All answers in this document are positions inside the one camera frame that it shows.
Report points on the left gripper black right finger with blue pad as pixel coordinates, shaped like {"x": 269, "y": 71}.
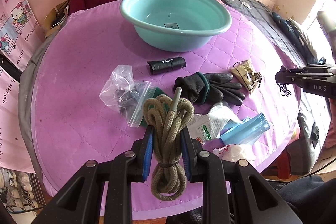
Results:
{"x": 232, "y": 191}

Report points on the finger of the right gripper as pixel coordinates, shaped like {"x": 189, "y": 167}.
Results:
{"x": 294, "y": 78}
{"x": 291, "y": 70}

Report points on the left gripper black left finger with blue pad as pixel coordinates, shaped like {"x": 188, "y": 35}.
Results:
{"x": 106, "y": 184}

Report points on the black earphones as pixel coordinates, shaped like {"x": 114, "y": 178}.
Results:
{"x": 284, "y": 91}

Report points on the beige printed pouch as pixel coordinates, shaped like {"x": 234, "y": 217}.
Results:
{"x": 245, "y": 72}

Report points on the white plastic bag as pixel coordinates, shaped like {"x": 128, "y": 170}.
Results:
{"x": 235, "y": 152}

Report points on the blue face mask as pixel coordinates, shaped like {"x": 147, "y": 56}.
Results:
{"x": 246, "y": 133}

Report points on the clear zip plastic bag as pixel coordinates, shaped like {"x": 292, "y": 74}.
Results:
{"x": 126, "y": 96}

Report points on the navy star pillow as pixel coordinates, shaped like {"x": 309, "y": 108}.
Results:
{"x": 293, "y": 37}

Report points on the dark plaid bed blanket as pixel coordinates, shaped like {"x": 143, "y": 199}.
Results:
{"x": 261, "y": 16}

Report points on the black knit gloves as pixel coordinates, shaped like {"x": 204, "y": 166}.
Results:
{"x": 210, "y": 88}

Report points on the white green printed packet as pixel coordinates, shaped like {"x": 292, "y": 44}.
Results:
{"x": 207, "y": 127}

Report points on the purple quilted table cover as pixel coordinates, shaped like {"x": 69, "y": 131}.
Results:
{"x": 95, "y": 70}

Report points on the teal plastic basin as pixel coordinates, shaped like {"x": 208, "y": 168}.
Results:
{"x": 176, "y": 25}

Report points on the black rolled bag bundle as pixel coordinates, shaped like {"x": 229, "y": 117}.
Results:
{"x": 168, "y": 65}

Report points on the pink cartoon curtain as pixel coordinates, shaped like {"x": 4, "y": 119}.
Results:
{"x": 21, "y": 35}

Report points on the cardboard box with cables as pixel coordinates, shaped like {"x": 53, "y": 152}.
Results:
{"x": 55, "y": 18}

